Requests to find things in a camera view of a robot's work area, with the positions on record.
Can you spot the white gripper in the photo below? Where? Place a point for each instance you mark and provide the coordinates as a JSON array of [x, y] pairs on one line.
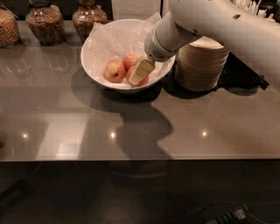
[[153, 46]]

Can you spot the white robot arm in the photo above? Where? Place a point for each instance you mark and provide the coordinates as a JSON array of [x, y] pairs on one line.
[[253, 40]]

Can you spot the left red yellow apple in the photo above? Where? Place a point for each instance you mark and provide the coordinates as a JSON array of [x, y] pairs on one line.
[[115, 71]]

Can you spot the white bowl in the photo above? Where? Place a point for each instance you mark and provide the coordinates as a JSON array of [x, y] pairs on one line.
[[99, 75]]

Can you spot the white tissue paper liner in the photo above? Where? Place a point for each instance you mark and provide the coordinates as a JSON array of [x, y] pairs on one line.
[[116, 40]]

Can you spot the front stack of paper bowls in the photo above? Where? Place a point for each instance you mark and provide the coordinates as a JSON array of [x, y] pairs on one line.
[[199, 64]]

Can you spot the right glass jar of cereal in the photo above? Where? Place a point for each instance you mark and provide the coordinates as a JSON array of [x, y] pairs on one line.
[[87, 14]]

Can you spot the glass jar of cereal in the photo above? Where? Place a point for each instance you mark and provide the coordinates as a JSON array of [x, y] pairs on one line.
[[87, 14], [9, 32], [46, 22]]

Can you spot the black condiment caddy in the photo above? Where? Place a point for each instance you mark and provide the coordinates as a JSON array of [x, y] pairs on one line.
[[236, 74]]

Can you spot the middle glass jar of cereal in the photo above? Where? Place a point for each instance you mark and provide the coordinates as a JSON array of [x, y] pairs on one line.
[[46, 22]]

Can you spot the white packets in caddy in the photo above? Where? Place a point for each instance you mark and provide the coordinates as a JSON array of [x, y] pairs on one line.
[[259, 8]]

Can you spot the left glass jar of cereal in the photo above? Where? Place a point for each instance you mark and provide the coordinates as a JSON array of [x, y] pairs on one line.
[[9, 32]]

